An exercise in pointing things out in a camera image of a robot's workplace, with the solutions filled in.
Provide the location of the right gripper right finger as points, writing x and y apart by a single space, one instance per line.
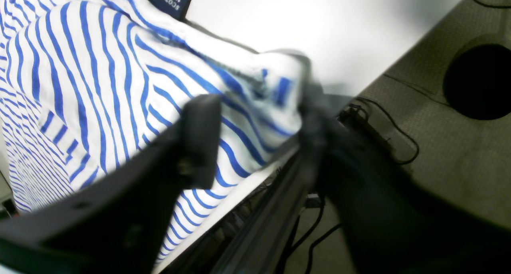
390 224

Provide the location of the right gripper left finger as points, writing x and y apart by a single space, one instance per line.
119 223

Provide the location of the blue white striped T-shirt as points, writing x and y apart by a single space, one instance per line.
88 84

